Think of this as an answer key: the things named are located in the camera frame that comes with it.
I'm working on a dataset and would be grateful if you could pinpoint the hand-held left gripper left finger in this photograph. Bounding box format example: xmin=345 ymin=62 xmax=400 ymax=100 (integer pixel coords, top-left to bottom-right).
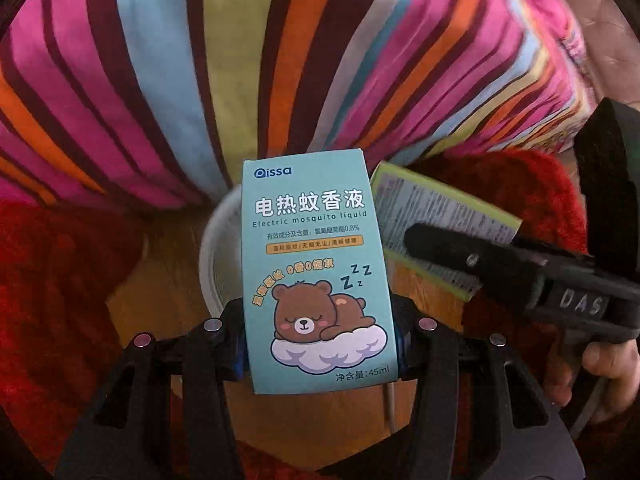
xmin=55 ymin=298 xmax=250 ymax=480

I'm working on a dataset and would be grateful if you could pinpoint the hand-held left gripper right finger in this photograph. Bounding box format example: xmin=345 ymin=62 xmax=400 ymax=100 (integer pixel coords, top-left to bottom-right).
xmin=393 ymin=295 xmax=577 ymax=480

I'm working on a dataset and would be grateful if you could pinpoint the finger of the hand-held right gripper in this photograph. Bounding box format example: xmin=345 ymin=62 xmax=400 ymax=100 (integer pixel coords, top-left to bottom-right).
xmin=404 ymin=223 xmax=542 ymax=312

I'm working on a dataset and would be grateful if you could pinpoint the green carton with white label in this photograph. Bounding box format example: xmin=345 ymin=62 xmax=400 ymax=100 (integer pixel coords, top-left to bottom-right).
xmin=369 ymin=161 xmax=523 ymax=304

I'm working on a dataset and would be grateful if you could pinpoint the white mesh plastic wastebasket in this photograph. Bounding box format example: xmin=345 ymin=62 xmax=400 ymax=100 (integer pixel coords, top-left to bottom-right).
xmin=199 ymin=187 xmax=251 ymax=322

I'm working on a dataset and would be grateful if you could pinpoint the light blue bear print carton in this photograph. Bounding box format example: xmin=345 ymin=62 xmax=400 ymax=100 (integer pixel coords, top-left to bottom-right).
xmin=242 ymin=149 xmax=399 ymax=395

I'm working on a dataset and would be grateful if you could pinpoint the person's right hand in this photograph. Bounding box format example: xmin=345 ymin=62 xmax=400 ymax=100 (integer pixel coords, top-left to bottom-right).
xmin=545 ymin=332 xmax=640 ymax=407

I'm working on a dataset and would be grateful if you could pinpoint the red fluffy blanket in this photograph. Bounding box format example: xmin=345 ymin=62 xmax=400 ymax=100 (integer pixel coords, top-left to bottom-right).
xmin=0 ymin=149 xmax=640 ymax=480

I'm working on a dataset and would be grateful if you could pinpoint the beige quilted fabric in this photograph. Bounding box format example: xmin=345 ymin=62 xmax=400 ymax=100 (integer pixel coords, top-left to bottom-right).
xmin=562 ymin=0 xmax=640 ymax=116

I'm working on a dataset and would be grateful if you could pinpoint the pink fuzzy cloth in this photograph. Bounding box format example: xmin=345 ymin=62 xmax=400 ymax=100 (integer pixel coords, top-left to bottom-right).
xmin=505 ymin=0 xmax=591 ymax=61

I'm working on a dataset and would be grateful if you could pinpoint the striped multicolour blanket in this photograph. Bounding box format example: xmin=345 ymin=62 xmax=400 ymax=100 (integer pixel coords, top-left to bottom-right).
xmin=0 ymin=0 xmax=597 ymax=211

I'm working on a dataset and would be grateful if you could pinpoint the metal tube frame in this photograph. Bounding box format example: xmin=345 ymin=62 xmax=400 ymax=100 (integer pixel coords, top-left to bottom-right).
xmin=382 ymin=385 xmax=402 ymax=432

